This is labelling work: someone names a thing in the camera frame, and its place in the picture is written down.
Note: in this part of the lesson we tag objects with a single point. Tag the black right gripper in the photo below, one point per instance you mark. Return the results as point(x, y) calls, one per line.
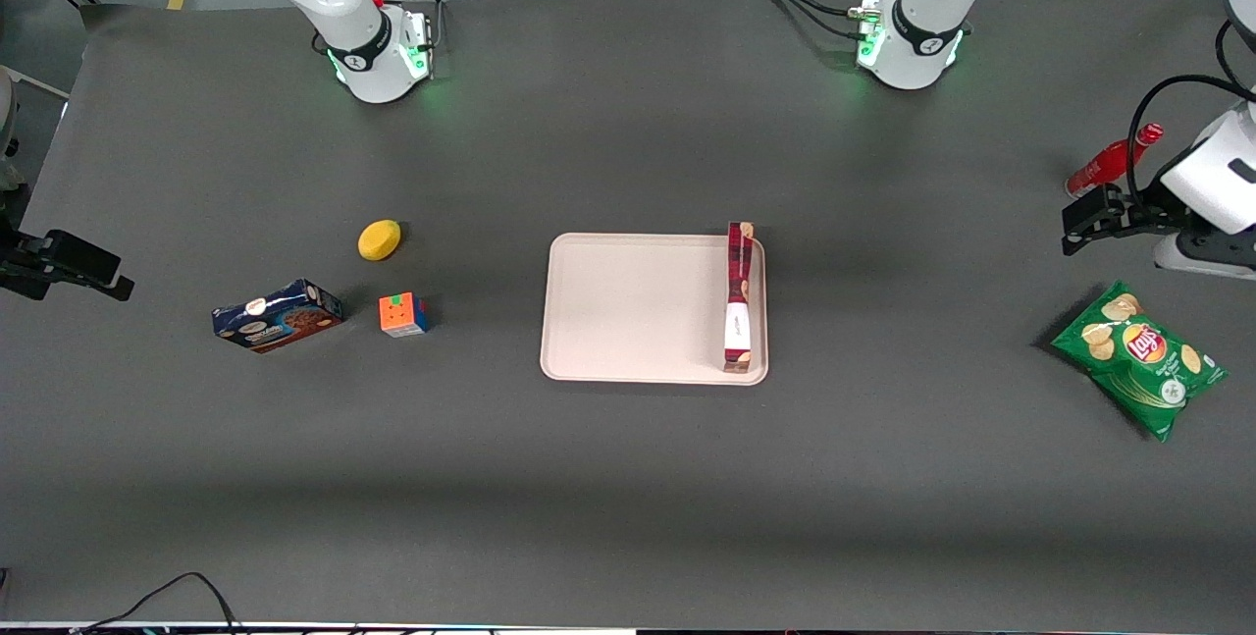
point(20, 266)

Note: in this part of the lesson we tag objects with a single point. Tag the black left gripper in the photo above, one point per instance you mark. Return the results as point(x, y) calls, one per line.
point(1150, 213)

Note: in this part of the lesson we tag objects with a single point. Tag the red cookie box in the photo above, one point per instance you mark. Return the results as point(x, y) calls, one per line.
point(738, 296)

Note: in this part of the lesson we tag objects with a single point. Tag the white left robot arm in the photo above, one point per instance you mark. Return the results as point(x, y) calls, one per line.
point(913, 36)

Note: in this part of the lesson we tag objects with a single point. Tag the blue chocolate cookie box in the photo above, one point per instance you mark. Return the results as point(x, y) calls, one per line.
point(278, 316)

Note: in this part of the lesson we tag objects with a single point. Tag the beige plastic tray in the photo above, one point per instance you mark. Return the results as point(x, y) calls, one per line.
point(638, 311)

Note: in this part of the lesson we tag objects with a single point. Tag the red drink bottle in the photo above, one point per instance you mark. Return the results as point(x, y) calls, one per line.
point(1104, 167)

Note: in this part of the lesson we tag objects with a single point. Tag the green chips bag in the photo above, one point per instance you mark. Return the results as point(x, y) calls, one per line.
point(1138, 360)

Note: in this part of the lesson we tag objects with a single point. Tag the yellow lemon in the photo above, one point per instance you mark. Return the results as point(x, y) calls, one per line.
point(379, 240)

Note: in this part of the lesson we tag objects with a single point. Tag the colourful puzzle cube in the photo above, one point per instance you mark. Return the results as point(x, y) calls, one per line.
point(403, 314)

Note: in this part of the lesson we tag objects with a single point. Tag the dark grey table mat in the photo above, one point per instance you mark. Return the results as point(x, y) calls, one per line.
point(628, 488)

